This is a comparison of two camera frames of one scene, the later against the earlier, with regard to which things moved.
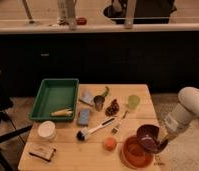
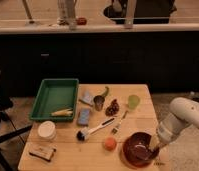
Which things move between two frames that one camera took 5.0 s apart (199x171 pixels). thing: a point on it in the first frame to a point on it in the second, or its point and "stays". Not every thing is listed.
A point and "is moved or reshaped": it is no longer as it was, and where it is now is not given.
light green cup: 133,101 stays
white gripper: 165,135 to 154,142
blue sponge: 84,116 stays
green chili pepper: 106,93 stays
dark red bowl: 148,138 is moved or reshaped
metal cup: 99,102 stays
